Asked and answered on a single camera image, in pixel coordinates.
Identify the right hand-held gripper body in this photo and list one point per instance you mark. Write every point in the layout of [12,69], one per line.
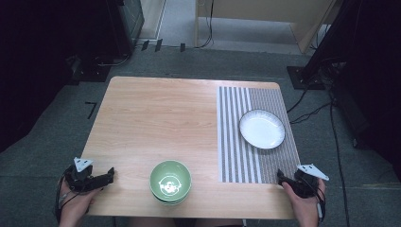
[306,183]

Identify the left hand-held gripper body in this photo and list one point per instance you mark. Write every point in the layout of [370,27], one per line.
[79,179]

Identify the person's right hand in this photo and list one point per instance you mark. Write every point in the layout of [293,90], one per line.
[303,206]

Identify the person's left hand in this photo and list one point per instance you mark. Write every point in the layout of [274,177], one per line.
[75,203]

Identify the white plate with dark rim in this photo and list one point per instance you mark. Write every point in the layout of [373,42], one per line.
[261,129]

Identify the grey striped placemat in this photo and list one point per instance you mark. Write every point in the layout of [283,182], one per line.
[233,151]

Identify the green bowl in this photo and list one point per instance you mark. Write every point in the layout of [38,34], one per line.
[170,183]

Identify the black floor tape corner mark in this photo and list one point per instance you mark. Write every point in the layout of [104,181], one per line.
[91,109]

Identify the black cabinet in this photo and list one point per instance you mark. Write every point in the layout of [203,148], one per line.
[124,25]

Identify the beige wooden partition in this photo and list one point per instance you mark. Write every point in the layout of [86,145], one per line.
[268,19]

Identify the black stand base plate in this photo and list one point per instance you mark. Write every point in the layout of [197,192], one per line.
[304,77]
[91,72]

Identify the black slanted stand post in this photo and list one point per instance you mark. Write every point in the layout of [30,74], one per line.
[334,34]

